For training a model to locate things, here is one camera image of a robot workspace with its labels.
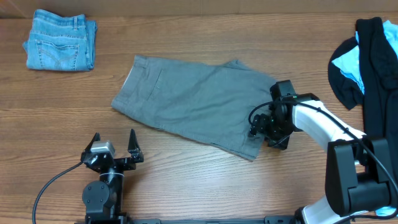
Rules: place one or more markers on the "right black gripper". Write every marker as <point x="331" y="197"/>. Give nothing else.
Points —
<point x="260" y="129"/>

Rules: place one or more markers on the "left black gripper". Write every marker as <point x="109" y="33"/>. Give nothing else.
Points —
<point x="128" y="163"/>

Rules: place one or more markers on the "grey shorts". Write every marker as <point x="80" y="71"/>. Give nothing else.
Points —
<point x="206" y="103"/>

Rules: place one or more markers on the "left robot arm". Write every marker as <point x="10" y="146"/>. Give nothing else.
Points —
<point x="103" y="198"/>

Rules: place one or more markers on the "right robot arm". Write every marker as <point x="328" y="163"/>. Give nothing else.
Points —
<point x="359" y="173"/>

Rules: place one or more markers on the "light blue shirt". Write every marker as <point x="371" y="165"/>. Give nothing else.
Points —
<point x="351" y="65"/>

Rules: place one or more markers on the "folded blue denim jeans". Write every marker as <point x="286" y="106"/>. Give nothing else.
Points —
<point x="61" y="43"/>

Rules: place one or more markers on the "black garment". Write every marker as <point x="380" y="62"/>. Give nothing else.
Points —
<point x="377" y="77"/>

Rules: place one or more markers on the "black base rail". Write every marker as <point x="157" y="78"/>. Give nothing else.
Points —
<point x="211" y="221"/>

